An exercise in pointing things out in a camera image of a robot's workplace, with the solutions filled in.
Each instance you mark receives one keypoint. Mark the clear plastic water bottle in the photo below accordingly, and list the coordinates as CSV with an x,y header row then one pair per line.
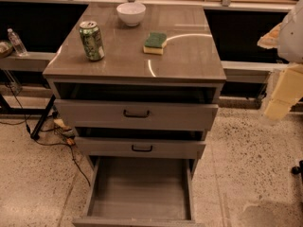
x,y
17,43

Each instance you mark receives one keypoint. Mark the green and yellow sponge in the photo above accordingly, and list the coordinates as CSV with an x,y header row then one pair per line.
x,y
155,43

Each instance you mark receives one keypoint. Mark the grey drawer cabinet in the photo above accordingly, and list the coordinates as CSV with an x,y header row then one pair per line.
x,y
188,72

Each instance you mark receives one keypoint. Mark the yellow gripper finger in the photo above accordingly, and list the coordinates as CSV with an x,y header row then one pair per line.
x,y
288,91
270,39

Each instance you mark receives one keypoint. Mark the top grey drawer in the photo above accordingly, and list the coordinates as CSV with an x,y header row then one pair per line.
x,y
137,115

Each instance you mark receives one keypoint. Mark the bottom grey open drawer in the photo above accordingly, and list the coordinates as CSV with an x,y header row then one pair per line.
x,y
139,192

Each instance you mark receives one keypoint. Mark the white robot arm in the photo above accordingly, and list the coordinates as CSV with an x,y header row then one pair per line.
x,y
287,38

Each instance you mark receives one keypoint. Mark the middle grey drawer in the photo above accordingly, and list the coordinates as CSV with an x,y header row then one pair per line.
x,y
96,146

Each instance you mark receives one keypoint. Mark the black table leg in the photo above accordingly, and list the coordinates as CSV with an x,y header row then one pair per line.
x,y
35,134

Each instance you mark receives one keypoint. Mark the green soda can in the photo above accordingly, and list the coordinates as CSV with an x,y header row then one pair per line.
x,y
91,40

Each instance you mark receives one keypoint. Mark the white ceramic bowl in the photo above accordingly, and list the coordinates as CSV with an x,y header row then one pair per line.
x,y
132,13

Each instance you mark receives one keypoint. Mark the round dish on shelf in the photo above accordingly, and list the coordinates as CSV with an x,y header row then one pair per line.
x,y
5,49

